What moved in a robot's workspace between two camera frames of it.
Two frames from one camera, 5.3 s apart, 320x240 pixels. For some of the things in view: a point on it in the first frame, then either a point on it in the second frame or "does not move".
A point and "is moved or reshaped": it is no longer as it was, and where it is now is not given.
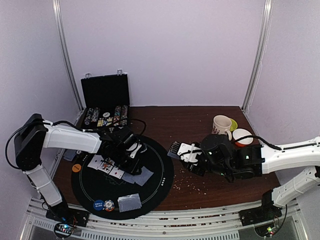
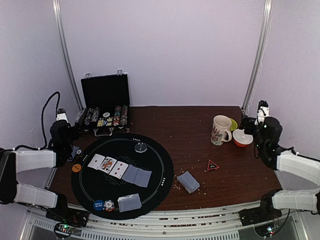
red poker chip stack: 108,205 does not move
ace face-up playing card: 95,162 does not move
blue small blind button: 98,205 does not move
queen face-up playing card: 107,166 does not move
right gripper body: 196,167 -> 246,123
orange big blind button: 76,168 does not move
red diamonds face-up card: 116,172 does not move
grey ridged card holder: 173,151 -> 188,181
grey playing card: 129,202 does not move
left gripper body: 120,161 -> 76,132
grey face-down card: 142,178 is moved or reshaped
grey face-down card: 128,177 does not move
